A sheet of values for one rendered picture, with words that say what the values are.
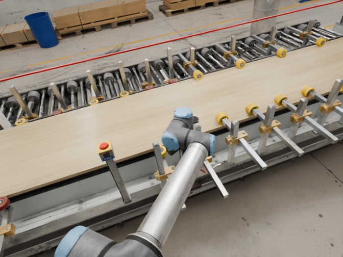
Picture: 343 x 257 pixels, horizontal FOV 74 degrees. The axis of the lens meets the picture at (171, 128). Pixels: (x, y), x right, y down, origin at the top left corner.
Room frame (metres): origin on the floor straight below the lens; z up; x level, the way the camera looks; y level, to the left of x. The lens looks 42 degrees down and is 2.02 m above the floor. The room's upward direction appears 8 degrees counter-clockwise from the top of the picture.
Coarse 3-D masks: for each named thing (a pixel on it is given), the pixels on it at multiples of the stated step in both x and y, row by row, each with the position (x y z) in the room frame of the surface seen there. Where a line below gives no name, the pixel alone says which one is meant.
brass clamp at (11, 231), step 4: (8, 224) 0.67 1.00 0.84; (12, 224) 0.67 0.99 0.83; (0, 228) 0.65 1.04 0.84; (4, 228) 0.65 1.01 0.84; (12, 228) 0.65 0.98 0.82; (0, 232) 0.63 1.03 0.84; (4, 232) 0.63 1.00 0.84; (8, 232) 0.63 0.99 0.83; (12, 232) 0.63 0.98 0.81; (8, 236) 0.62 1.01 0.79
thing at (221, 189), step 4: (204, 164) 0.90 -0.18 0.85; (208, 164) 0.89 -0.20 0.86; (208, 168) 0.86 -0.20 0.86; (212, 168) 0.85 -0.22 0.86; (208, 172) 0.84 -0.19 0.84; (212, 172) 0.82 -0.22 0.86; (212, 176) 0.79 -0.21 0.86; (216, 176) 0.79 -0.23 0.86; (216, 180) 0.77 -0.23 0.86; (216, 184) 0.74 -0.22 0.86; (220, 184) 0.73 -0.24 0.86; (220, 188) 0.71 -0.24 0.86; (224, 188) 0.70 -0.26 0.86; (220, 192) 0.69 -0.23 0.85; (224, 192) 0.68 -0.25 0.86; (224, 196) 0.66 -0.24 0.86
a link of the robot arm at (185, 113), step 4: (176, 108) 0.86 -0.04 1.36; (180, 108) 0.86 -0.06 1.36; (184, 108) 0.85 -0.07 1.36; (188, 108) 0.85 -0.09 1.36; (176, 112) 0.83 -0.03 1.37; (180, 112) 0.82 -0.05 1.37; (184, 112) 0.82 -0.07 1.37; (188, 112) 0.82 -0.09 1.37; (176, 116) 0.80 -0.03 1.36; (180, 116) 0.79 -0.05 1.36; (184, 116) 0.79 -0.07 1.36; (188, 116) 0.80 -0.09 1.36; (192, 116) 0.82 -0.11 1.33; (184, 120) 0.78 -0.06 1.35; (188, 120) 0.79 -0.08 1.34; (192, 120) 0.82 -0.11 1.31; (188, 124) 0.78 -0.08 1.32; (192, 124) 0.82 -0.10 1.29; (188, 128) 0.77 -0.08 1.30; (192, 128) 0.81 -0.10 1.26
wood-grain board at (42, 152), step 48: (336, 48) 2.10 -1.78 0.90; (144, 96) 1.69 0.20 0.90; (192, 96) 1.60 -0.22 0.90; (240, 96) 1.51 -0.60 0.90; (288, 96) 1.42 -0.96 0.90; (0, 144) 1.31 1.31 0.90; (48, 144) 1.23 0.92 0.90; (96, 144) 1.17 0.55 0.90; (144, 144) 1.10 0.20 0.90; (0, 192) 0.86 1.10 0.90
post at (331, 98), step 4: (336, 80) 1.19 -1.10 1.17; (340, 80) 1.17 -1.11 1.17; (336, 84) 1.17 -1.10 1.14; (340, 84) 1.16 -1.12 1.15; (332, 88) 1.19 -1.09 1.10; (336, 88) 1.16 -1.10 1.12; (340, 88) 1.17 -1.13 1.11; (332, 92) 1.18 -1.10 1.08; (336, 92) 1.16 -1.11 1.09; (328, 96) 1.19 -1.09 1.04; (332, 96) 1.17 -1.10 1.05; (336, 96) 1.17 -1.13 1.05; (328, 100) 1.18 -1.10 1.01; (332, 100) 1.16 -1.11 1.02; (328, 104) 1.17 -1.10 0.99; (332, 104) 1.17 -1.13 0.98; (324, 112) 1.17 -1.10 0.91; (328, 112) 1.17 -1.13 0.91; (320, 116) 1.19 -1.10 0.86; (324, 116) 1.16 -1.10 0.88; (320, 120) 1.17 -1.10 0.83; (324, 120) 1.17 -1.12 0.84; (320, 124) 1.16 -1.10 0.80; (316, 132) 1.16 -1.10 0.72
